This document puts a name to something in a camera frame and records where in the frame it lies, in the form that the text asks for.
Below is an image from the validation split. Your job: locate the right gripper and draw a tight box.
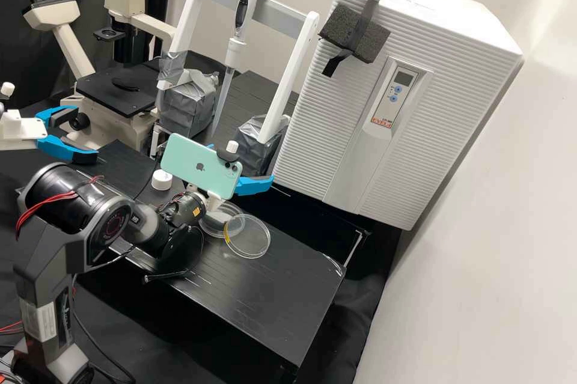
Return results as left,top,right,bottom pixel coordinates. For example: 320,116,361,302
185,173,275,213

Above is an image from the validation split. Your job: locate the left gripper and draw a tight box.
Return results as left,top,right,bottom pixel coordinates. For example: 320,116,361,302
0,106,100,165

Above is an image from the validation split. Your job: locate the petri dish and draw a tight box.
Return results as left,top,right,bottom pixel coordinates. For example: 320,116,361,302
200,202,245,239

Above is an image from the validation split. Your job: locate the cream microscope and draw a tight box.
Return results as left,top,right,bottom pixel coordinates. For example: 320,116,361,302
22,0,177,151

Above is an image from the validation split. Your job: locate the petri dish lid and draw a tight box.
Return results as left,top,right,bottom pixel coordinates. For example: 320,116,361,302
222,213,272,260

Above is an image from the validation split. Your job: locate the incubator door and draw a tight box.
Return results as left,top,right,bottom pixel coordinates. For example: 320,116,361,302
272,0,436,233

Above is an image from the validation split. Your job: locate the white pipette stand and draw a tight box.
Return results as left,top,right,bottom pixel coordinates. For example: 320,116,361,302
156,0,322,145

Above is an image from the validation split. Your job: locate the pipette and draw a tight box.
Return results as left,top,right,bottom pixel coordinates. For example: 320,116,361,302
210,0,266,138

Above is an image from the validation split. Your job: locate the white incubator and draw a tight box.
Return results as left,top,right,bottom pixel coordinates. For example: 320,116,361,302
272,0,525,233

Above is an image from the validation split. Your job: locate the right wrist camera phone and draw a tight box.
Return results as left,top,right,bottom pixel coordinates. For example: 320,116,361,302
160,133,245,201

